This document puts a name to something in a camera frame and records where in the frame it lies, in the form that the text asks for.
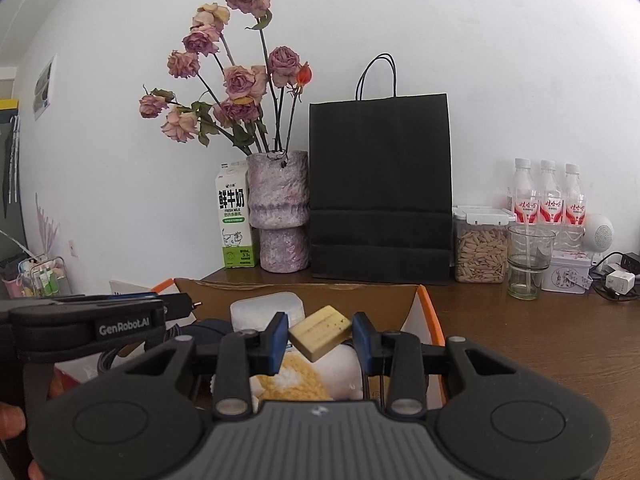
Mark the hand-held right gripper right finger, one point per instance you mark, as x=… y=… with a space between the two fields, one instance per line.
x=364 y=342

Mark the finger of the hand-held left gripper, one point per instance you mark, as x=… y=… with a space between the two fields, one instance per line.
x=130 y=296
x=177 y=306

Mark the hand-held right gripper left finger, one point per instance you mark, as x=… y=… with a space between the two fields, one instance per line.
x=276 y=342

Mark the translucent cotton swab box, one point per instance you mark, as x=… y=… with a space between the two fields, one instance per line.
x=265 y=310

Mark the yellow and white plush toy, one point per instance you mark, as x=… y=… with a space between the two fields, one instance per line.
x=300 y=380

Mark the beige soap bar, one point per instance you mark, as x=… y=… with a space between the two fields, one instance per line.
x=320 y=332

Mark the red cardboard box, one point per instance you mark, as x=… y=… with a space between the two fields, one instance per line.
x=350 y=295

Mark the clear seed container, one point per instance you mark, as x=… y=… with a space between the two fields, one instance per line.
x=480 y=255

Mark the person's left hand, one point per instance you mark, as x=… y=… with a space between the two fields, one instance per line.
x=10 y=420

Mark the pink cup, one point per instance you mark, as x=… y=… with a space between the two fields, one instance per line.
x=12 y=287

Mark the white green milk carton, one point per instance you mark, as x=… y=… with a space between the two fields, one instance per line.
x=235 y=210

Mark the purple textured vase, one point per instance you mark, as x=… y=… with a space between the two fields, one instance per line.
x=277 y=210

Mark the black paper bag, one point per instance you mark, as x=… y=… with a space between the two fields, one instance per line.
x=380 y=185

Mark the glass stirring rod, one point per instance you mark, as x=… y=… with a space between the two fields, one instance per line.
x=528 y=255

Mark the clear drinking glass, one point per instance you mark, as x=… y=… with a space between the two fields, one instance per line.
x=542 y=270

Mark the white printed tin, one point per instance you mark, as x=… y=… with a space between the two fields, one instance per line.
x=567 y=272

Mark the dried pink roses bouquet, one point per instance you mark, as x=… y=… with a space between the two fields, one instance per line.
x=240 y=80

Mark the white round speaker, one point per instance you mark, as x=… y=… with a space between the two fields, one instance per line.
x=600 y=235

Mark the white power adapter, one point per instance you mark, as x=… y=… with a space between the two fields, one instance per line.
x=620 y=282

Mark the white wall switch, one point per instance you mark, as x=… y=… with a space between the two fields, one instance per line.
x=73 y=249

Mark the pink flower wall sticker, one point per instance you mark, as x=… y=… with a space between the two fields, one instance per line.
x=47 y=225

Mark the wall poster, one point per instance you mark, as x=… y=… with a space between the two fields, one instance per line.
x=44 y=87

